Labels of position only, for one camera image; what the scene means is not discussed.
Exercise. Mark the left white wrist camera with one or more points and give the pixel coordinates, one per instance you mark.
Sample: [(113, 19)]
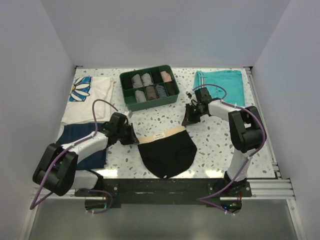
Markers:
[(129, 114)]

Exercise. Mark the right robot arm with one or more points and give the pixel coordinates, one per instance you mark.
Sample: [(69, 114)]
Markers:
[(247, 132)]

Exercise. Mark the brown rolled sock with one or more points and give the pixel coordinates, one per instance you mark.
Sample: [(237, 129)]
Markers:
[(150, 93)]

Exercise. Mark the green divided organizer tray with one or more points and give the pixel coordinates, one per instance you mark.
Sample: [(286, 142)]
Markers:
[(128, 90)]

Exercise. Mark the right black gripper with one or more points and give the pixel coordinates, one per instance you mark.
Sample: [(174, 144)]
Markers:
[(188, 119)]

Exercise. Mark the light grey rolled sock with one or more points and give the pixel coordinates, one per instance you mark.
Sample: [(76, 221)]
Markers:
[(146, 79)]

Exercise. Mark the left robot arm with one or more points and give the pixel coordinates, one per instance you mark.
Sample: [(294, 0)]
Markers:
[(57, 170)]

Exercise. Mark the black rolled sock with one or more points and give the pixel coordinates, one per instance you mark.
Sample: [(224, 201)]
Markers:
[(170, 87)]

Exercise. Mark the pink rolled underwear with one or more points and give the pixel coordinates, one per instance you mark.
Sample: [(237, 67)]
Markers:
[(166, 77)]

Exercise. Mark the beige grey rolled sock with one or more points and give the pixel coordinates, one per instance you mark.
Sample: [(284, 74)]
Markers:
[(140, 96)]

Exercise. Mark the white daisy print shirt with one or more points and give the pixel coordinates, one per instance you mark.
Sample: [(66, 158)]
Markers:
[(85, 90)]

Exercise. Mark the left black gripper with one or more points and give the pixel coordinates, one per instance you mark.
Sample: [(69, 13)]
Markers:
[(131, 140)]

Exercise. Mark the striped rolled sock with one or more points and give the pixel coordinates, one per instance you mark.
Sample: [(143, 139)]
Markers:
[(161, 91)]

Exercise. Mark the black underwear beige waistband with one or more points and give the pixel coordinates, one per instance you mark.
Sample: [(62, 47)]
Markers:
[(168, 153)]

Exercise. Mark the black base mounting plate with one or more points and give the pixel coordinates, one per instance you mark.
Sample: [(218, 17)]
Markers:
[(115, 193)]

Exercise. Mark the teal folded shorts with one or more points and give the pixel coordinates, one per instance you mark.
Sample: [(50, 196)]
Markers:
[(230, 80)]

